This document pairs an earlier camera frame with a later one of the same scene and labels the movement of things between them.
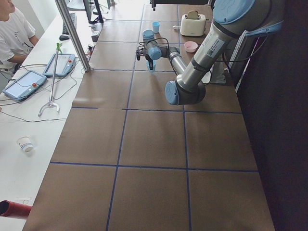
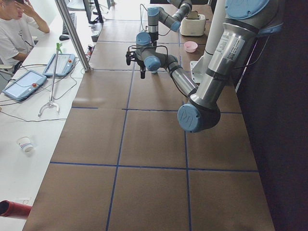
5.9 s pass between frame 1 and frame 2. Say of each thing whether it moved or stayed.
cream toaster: stayed
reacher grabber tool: stayed
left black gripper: moved
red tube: stayed
